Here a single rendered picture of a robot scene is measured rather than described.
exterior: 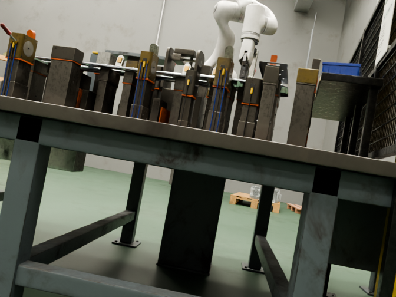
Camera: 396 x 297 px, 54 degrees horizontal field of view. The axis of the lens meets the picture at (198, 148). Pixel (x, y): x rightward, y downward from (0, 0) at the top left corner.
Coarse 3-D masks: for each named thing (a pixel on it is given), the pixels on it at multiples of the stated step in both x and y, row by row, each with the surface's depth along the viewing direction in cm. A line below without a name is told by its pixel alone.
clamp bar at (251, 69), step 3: (255, 48) 191; (255, 51) 191; (258, 51) 195; (255, 54) 194; (255, 57) 193; (252, 60) 194; (255, 60) 193; (252, 63) 194; (255, 63) 192; (252, 66) 193; (255, 66) 193; (249, 69) 193; (252, 69) 193; (249, 72) 193; (252, 72) 192; (252, 75) 191
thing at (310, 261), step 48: (0, 144) 140; (48, 144) 112; (96, 144) 111; (144, 144) 110; (192, 144) 109; (0, 192) 234; (336, 192) 105; (384, 192) 104; (0, 240) 112; (48, 240) 144; (336, 240) 128; (0, 288) 111; (48, 288) 111; (96, 288) 110; (144, 288) 111; (288, 288) 111
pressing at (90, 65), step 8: (88, 64) 194; (96, 64) 186; (104, 64) 186; (96, 72) 207; (120, 72) 200; (136, 72) 193; (160, 72) 178; (168, 72) 178; (160, 80) 196; (208, 80) 182; (232, 80) 173; (240, 80) 167; (280, 88) 172; (280, 96) 184
